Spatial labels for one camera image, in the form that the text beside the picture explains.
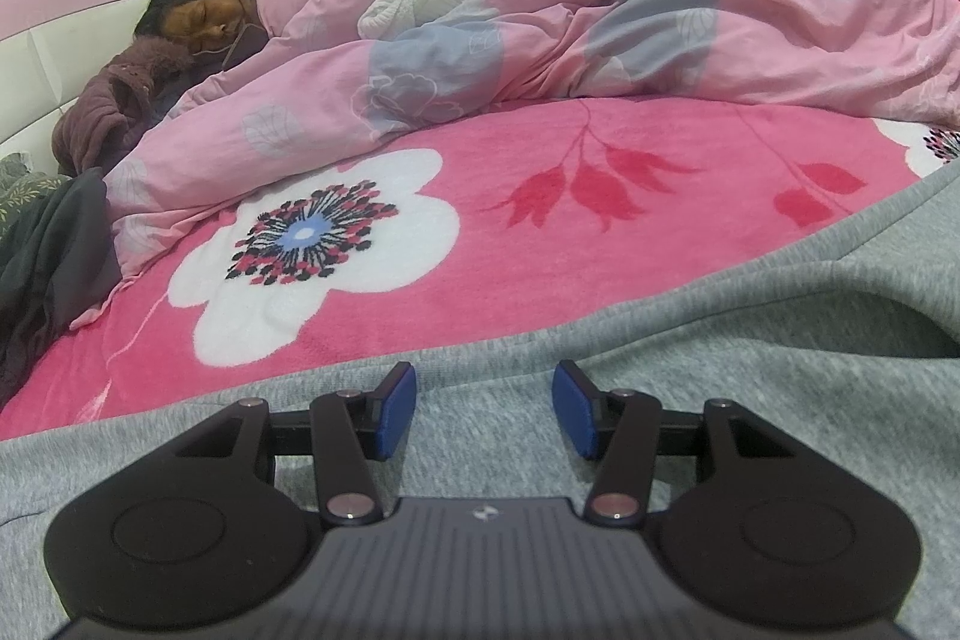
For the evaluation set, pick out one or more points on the grey pants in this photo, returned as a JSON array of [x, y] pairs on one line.
[[675, 340]]

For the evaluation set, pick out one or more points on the pink flower-print blanket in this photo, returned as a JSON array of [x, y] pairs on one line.
[[525, 265]]

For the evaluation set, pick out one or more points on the pink floral quilt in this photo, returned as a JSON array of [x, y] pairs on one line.
[[750, 25]]

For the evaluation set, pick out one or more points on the green leaf-print pillow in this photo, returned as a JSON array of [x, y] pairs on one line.
[[30, 197]]

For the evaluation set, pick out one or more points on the dark grey garment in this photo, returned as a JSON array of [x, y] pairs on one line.
[[60, 265]]

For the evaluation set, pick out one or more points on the maroon jacket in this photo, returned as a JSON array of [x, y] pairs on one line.
[[112, 100]]

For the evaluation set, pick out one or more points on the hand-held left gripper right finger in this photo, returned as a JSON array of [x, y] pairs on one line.
[[574, 411]]

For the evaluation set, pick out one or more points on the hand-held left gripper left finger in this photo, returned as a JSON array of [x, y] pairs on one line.
[[396, 411]]

